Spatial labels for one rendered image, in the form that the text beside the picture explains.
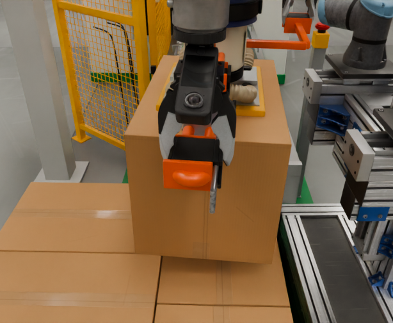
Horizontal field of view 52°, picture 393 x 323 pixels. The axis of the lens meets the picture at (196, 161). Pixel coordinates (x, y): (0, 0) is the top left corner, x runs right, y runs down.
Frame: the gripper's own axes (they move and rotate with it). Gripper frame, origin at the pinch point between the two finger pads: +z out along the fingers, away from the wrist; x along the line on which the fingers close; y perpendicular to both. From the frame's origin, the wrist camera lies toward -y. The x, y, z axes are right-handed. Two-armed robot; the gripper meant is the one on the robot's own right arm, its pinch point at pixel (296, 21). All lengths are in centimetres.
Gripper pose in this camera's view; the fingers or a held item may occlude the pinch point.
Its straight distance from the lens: 148.4
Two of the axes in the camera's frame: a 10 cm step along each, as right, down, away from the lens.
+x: 10.0, 0.4, -0.8
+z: 0.1, 8.3, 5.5
